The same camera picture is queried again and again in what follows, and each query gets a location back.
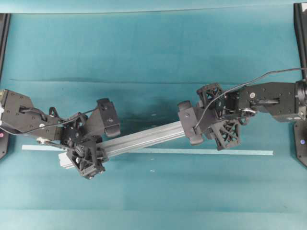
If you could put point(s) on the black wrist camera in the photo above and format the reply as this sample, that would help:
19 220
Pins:
194 127
103 120

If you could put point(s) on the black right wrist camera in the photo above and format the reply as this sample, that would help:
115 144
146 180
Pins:
194 127

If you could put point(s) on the light teal tape strip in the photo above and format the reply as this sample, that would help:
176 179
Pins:
193 151

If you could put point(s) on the silver aluminium extrusion rail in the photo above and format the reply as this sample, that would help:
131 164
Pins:
142 139

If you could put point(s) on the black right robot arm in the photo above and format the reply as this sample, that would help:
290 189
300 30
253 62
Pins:
285 102

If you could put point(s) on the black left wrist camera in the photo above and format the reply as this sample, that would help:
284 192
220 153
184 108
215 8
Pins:
103 120

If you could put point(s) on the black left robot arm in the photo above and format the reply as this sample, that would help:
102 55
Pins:
19 117

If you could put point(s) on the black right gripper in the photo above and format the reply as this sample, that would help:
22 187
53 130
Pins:
230 107

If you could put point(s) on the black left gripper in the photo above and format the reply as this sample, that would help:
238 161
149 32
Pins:
83 150

